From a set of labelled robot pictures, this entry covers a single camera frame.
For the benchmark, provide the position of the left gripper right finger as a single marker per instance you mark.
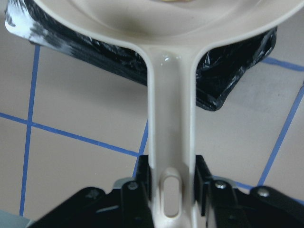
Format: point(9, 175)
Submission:
point(216, 199)

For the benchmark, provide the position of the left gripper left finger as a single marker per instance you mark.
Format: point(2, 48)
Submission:
point(135, 197)

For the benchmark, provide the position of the beige dustpan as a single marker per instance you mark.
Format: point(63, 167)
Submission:
point(171, 36)

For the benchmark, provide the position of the bin with black bag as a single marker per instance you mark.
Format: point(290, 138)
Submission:
point(217, 73)

